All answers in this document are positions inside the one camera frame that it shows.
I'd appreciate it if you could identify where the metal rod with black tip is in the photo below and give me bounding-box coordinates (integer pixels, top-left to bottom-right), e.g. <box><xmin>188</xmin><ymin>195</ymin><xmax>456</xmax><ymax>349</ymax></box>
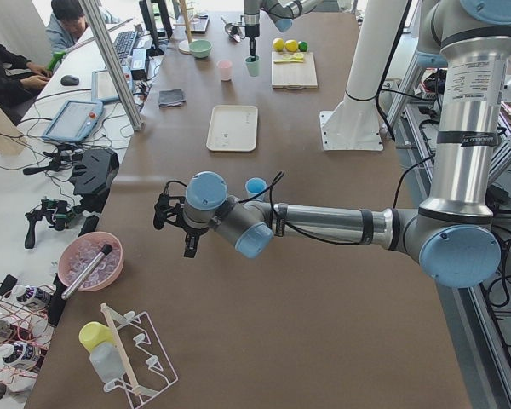
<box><xmin>61</xmin><ymin>244</ymin><xmax>113</xmax><ymax>300</ymax></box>

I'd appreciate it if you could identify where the pink bowl with ice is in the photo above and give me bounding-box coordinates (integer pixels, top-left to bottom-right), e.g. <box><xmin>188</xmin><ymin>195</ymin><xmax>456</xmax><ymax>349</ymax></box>
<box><xmin>58</xmin><ymin>232</ymin><xmax>124</xmax><ymax>292</ymax></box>

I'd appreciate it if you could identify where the green cup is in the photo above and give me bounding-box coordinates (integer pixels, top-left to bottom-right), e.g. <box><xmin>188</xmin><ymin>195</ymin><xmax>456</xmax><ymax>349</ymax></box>
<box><xmin>245</xmin><ymin>55</ymin><xmax>260</xmax><ymax>77</ymax></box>

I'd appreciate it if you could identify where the white pedestal column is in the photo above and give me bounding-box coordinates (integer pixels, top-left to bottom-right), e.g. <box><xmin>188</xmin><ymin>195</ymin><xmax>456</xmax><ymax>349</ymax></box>
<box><xmin>343</xmin><ymin>0</ymin><xmax>411</xmax><ymax>113</ymax></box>

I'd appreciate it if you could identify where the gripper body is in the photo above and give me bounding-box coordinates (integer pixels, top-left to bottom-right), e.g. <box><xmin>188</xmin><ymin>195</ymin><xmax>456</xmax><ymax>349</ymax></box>
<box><xmin>152</xmin><ymin>180</ymin><xmax>187</xmax><ymax>231</ymax></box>
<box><xmin>242</xmin><ymin>14</ymin><xmax>260</xmax><ymax>40</ymax></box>

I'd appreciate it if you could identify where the yellow cup on rack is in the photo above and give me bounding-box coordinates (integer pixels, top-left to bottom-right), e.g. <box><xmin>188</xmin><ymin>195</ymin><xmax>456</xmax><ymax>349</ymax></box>
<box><xmin>78</xmin><ymin>321</ymin><xmax>115</xmax><ymax>353</ymax></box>

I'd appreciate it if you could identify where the black keyboard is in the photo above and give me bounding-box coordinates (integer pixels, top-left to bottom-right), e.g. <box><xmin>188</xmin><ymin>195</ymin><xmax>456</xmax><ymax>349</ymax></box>
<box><xmin>113</xmin><ymin>31</ymin><xmax>137</xmax><ymax>65</ymax></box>

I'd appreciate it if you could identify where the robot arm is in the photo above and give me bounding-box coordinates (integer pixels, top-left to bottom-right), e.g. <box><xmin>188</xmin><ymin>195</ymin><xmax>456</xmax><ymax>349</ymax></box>
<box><xmin>129</xmin><ymin>12</ymin><xmax>431</xmax><ymax>297</ymax></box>
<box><xmin>241</xmin><ymin>0</ymin><xmax>321</xmax><ymax>62</ymax></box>

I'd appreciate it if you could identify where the blue cup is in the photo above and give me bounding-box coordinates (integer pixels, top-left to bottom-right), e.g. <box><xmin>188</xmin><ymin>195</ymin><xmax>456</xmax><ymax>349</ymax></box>
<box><xmin>244</xmin><ymin>177</ymin><xmax>267</xmax><ymax>201</ymax></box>

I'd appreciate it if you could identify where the wooden cup stand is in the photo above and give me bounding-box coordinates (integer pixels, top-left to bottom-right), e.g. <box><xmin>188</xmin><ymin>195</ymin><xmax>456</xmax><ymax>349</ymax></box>
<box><xmin>177</xmin><ymin>0</ymin><xmax>196</xmax><ymax>55</ymax></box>

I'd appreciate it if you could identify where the green bowl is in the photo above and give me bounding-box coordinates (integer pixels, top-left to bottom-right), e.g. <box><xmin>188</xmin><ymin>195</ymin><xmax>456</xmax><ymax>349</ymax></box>
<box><xmin>189</xmin><ymin>39</ymin><xmax>212</xmax><ymax>59</ymax></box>

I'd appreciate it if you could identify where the seated person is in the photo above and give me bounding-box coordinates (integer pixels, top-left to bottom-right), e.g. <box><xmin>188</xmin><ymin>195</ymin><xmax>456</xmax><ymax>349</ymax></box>
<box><xmin>44</xmin><ymin>0</ymin><xmax>120</xmax><ymax>55</ymax></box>

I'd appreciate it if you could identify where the computer mouse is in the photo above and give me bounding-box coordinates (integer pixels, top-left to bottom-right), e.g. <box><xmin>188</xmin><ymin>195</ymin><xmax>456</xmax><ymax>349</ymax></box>
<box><xmin>60</xmin><ymin>75</ymin><xmax>79</xmax><ymax>86</ymax></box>

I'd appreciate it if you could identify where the upper whole lemon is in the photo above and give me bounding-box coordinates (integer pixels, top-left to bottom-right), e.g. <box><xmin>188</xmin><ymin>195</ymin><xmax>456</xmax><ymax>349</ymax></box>
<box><xmin>272</xmin><ymin>37</ymin><xmax>284</xmax><ymax>52</ymax></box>

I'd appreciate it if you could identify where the wooden cutting board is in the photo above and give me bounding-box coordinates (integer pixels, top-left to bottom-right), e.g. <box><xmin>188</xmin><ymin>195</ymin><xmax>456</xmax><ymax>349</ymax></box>
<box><xmin>271</xmin><ymin>51</ymin><xmax>318</xmax><ymax>89</ymax></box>

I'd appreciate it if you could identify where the white wire rack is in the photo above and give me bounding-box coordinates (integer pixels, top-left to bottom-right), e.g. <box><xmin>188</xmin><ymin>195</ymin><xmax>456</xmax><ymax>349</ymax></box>
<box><xmin>100</xmin><ymin>303</ymin><xmax>179</xmax><ymax>408</ymax></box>

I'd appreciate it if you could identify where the pink cup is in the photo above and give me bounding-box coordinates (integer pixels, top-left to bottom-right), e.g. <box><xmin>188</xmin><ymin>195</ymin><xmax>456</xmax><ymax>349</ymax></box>
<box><xmin>216</xmin><ymin>60</ymin><xmax>233</xmax><ymax>82</ymax></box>

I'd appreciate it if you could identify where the grey folded cloth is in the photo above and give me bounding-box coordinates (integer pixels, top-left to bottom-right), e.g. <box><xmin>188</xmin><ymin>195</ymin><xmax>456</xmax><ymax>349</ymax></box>
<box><xmin>158</xmin><ymin>89</ymin><xmax>186</xmax><ymax>107</ymax></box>

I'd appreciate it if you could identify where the whole lemon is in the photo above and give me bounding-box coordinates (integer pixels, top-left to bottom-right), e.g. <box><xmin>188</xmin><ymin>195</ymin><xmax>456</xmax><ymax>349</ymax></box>
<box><xmin>284</xmin><ymin>39</ymin><xmax>298</xmax><ymax>53</ymax></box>
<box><xmin>272</xmin><ymin>37</ymin><xmax>284</xmax><ymax>52</ymax></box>

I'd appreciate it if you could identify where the green lime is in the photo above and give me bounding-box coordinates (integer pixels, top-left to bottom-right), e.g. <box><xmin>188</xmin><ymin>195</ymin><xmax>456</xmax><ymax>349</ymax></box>
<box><xmin>298</xmin><ymin>41</ymin><xmax>308</xmax><ymax>52</ymax></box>

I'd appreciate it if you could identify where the clear cup on rack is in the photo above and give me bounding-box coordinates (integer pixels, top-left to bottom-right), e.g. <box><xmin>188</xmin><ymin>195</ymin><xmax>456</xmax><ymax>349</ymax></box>
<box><xmin>89</xmin><ymin>342</ymin><xmax>125</xmax><ymax>383</ymax></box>

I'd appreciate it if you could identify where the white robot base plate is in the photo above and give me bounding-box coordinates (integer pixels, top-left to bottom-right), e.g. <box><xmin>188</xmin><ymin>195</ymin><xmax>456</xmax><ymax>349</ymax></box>
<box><xmin>319</xmin><ymin>111</ymin><xmax>383</xmax><ymax>151</ymax></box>

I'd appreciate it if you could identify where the cream rectangular tray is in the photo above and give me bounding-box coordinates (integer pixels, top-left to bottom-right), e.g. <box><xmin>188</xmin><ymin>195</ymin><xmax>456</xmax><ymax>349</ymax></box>
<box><xmin>206</xmin><ymin>105</ymin><xmax>258</xmax><ymax>153</ymax></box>

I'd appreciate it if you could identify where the blue teach pendant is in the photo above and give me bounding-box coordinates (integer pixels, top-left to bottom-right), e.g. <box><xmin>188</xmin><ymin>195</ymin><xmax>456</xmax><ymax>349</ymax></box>
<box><xmin>91</xmin><ymin>69</ymin><xmax>119</xmax><ymax>104</ymax></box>
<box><xmin>42</xmin><ymin>101</ymin><xmax>103</xmax><ymax>143</ymax></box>

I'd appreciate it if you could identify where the lower whole lemon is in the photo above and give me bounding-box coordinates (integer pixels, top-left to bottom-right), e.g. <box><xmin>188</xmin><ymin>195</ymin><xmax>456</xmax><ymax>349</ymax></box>
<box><xmin>284</xmin><ymin>39</ymin><xmax>298</xmax><ymax>53</ymax></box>

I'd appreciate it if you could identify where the yellow plastic knife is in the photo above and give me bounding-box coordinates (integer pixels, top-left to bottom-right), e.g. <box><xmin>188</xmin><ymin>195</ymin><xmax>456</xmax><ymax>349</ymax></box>
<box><xmin>273</xmin><ymin>59</ymin><xmax>305</xmax><ymax>64</ymax></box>

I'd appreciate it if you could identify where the metal scoop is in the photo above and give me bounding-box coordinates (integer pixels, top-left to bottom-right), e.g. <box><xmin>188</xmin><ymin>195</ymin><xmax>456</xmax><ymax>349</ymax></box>
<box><xmin>221</xmin><ymin>16</ymin><xmax>244</xmax><ymax>43</ymax></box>

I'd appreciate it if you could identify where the aluminium frame post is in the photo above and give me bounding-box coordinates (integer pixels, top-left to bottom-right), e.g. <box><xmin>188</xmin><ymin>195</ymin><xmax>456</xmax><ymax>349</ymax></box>
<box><xmin>79</xmin><ymin>0</ymin><xmax>143</xmax><ymax>131</ymax></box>

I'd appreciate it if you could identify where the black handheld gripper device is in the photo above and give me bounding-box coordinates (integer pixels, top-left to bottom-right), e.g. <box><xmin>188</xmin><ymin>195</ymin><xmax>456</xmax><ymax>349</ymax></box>
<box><xmin>24</xmin><ymin>198</ymin><xmax>82</xmax><ymax>249</ymax></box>

